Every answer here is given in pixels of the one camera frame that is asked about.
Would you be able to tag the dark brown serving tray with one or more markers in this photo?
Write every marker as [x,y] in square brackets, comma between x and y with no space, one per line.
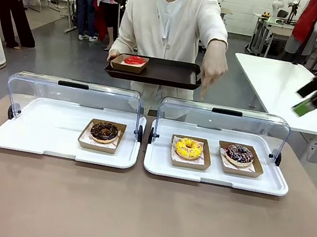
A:
[166,71]

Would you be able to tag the red glazed donut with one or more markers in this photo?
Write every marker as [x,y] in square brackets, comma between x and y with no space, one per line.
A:
[134,60]

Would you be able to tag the cardboard box of red donut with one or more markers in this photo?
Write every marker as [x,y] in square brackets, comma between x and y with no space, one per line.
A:
[124,67]

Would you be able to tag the person right forearm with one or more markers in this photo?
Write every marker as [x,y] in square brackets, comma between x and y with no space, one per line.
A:
[123,38]

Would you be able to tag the person left forearm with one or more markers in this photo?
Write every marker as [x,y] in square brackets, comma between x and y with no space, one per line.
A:
[220,33]

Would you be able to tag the sprinkled chocolate donut in tray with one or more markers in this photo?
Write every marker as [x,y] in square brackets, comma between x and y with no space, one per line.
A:
[256,169]

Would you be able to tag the printed paper under purple donut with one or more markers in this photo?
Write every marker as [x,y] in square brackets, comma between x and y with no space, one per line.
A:
[247,169]

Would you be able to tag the purple sprinkled donut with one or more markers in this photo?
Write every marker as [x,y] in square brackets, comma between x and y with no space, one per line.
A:
[231,157]

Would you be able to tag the cardboard box of yellow donut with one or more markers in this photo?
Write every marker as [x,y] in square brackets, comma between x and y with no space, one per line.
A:
[205,160]

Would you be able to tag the yellow sprinkled donut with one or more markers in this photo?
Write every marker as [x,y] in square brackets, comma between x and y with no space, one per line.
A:
[180,149]

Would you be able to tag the printed paper under yellow donut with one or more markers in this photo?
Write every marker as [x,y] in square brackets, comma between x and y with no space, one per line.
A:
[175,139]

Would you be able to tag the person torso in cream cardigan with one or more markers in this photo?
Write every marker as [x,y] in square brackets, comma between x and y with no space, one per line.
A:
[167,28]

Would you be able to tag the chocolate nut donut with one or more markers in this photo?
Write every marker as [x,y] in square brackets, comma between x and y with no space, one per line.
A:
[96,134]

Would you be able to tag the cardboard box of chocolate donut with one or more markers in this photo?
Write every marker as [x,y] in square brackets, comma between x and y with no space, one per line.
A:
[96,147]

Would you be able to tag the printed paper under chocolate donut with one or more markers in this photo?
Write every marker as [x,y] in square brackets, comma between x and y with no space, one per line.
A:
[86,139]

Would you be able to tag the person left hand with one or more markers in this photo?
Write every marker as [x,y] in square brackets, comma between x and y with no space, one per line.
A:
[214,64]

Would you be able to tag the person right hand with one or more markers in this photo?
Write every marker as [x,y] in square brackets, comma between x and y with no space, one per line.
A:
[114,54]

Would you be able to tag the white side table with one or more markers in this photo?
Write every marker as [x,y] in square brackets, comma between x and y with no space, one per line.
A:
[274,83]

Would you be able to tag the black lid hinge knob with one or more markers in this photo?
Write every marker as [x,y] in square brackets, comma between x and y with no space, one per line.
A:
[277,159]
[151,135]
[140,133]
[12,112]

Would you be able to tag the white background workbench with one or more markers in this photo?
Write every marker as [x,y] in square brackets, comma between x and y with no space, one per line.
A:
[278,27]

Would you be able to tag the red garment on mannequin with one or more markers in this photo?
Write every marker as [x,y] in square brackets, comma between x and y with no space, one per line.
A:
[307,21]

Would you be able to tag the clear display case lid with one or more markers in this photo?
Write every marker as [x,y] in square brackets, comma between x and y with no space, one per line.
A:
[222,121]
[74,95]

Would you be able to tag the white display case tray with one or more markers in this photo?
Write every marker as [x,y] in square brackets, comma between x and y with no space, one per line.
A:
[158,155]
[47,127]

